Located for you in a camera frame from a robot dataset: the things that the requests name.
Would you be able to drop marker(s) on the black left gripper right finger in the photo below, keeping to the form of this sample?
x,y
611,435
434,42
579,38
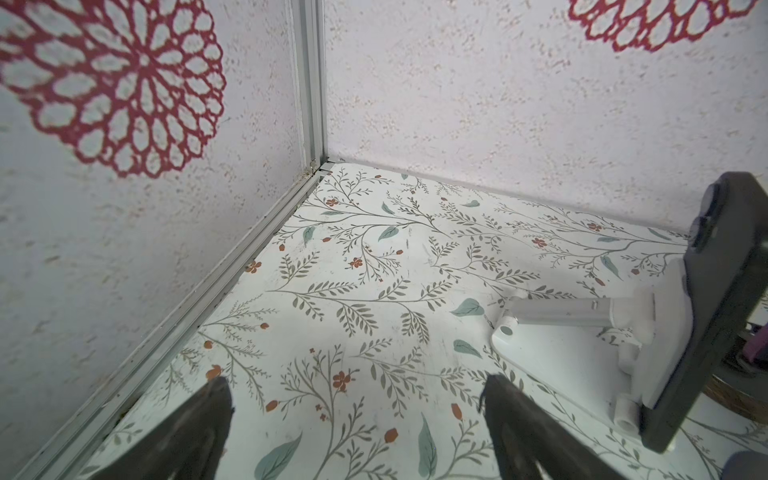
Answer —
x,y
528,443

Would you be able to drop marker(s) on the black phone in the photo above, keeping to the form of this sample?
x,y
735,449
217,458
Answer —
x,y
725,277

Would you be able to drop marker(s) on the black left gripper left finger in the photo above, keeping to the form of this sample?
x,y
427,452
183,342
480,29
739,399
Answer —
x,y
188,444

